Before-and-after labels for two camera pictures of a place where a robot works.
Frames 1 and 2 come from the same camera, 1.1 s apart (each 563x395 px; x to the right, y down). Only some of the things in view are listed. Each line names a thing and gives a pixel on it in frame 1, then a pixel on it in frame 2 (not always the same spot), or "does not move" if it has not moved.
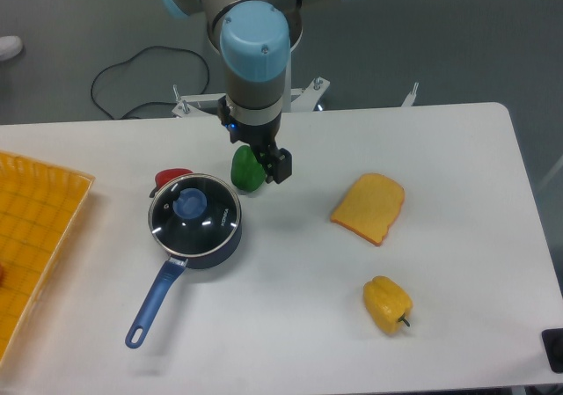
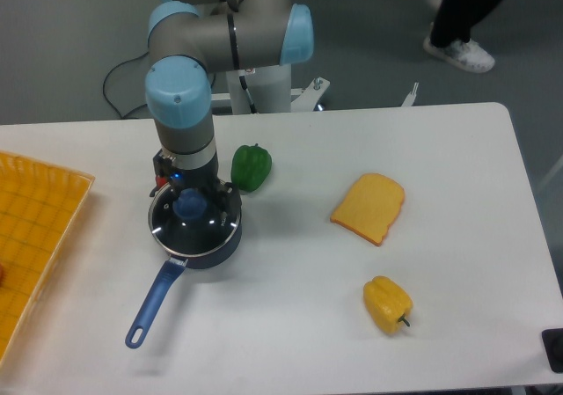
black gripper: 261,137 to 201,179
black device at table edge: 552,340 does not move
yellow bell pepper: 387,303 does not move
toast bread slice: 372,203 does not move
